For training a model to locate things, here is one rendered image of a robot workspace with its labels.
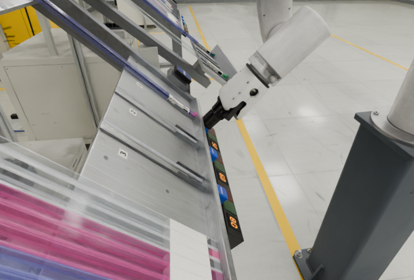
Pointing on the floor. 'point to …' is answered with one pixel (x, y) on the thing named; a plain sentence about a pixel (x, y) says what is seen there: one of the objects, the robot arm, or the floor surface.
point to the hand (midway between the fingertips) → (210, 119)
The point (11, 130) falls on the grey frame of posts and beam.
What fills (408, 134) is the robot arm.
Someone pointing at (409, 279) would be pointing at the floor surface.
